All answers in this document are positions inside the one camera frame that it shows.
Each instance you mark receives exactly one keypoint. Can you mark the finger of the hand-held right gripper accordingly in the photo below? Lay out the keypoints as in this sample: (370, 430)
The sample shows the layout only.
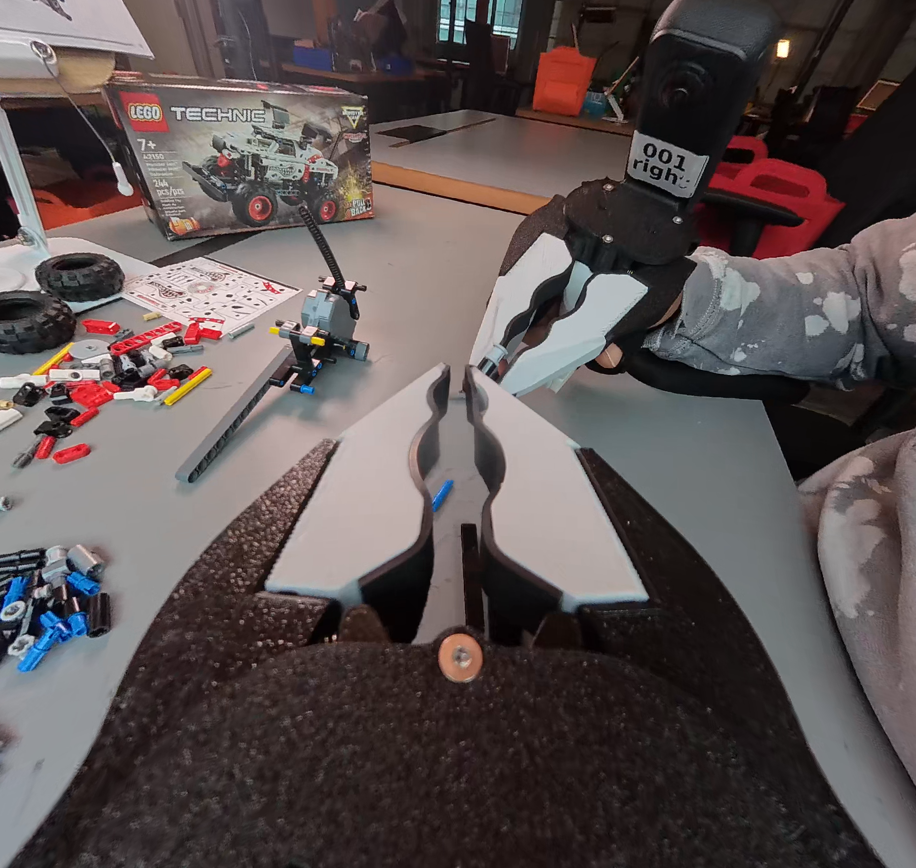
(594, 324)
(526, 281)

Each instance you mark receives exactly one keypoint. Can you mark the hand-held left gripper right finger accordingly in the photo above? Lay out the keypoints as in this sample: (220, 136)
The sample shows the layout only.
(565, 524)

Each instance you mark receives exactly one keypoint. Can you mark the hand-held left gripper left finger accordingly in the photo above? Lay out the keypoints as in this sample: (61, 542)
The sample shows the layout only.
(358, 524)

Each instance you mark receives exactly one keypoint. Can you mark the blue toy pin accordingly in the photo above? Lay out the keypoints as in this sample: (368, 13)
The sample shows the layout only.
(442, 494)

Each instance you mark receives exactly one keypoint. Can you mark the black toy beam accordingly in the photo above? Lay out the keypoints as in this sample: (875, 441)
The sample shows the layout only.
(469, 567)

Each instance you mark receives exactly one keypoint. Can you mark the person's right forearm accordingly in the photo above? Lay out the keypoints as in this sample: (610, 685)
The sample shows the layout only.
(787, 302)

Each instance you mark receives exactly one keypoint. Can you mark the grey desk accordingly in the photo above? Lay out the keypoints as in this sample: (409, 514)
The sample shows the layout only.
(644, 488)

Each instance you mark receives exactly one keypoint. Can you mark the person's right hand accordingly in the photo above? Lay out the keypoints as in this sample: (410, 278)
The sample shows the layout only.
(608, 358)

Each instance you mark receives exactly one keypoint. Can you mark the black office chair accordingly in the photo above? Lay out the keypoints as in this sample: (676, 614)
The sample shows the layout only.
(758, 216)

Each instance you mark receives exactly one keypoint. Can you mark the grey wood-edged table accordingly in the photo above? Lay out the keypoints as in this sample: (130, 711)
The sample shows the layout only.
(515, 152)

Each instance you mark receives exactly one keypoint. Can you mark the orange bin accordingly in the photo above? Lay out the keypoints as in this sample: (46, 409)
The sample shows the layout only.
(565, 84)

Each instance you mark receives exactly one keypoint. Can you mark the black table mat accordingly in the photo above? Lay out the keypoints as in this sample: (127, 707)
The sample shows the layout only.
(429, 131)

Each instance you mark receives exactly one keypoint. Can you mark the toy chassis assembly with beam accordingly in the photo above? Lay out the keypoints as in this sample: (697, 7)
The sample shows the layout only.
(325, 317)

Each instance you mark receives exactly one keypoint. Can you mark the small blue crate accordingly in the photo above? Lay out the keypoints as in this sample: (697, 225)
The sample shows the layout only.
(395, 65)
(313, 56)

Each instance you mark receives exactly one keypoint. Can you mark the white sticker sheet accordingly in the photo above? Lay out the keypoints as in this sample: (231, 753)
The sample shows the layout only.
(207, 288)

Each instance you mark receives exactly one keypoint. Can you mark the pile of red white pieces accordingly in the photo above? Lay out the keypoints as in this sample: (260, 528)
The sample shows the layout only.
(107, 374)

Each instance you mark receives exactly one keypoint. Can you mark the person's grey mottled hoodie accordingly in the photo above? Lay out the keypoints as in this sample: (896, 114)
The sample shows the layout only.
(873, 560)

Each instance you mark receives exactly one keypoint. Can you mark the toy truck set box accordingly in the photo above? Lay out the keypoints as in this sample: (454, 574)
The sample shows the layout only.
(236, 159)

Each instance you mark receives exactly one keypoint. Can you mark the pile of blue black pins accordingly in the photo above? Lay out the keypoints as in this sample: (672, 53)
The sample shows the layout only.
(50, 603)

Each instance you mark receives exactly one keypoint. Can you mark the black toy tire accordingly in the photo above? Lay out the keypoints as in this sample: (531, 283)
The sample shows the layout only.
(80, 277)
(36, 322)

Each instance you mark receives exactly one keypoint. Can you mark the white document stand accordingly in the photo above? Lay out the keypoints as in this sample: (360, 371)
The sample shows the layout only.
(18, 188)

